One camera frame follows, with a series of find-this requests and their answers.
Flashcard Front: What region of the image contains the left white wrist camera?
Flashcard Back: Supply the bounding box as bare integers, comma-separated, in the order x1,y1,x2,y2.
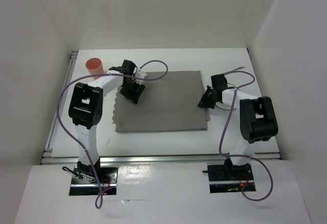
135,70,148,81

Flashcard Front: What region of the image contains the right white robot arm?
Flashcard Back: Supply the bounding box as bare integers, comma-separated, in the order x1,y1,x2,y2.
198,74,278,179

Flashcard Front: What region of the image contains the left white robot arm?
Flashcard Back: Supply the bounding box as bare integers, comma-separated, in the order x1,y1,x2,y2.
68,60,147,183

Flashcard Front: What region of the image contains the aluminium front rail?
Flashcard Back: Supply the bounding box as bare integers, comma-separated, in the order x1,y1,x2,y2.
40,152,281,170

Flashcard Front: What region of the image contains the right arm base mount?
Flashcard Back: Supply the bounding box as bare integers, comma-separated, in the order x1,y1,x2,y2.
202,160,256,193

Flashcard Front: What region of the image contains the red plastic cup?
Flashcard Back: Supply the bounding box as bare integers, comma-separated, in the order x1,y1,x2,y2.
85,58,104,80

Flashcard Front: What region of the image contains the grey cloth placemat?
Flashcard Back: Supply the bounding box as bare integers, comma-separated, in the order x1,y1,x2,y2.
112,70,210,133

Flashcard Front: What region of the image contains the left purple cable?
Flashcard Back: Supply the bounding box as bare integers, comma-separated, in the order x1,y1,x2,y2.
56,60,169,209

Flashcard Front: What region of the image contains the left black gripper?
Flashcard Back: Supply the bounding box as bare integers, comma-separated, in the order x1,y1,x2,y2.
119,78,145,104

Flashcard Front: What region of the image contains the grey table knife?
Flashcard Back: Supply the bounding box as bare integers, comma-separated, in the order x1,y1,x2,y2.
223,66,245,75

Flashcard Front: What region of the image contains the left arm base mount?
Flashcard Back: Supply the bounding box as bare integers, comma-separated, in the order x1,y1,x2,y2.
62,166,118,196

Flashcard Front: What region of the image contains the white patterned plate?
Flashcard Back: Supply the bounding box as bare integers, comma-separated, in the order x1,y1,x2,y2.
215,83,237,110

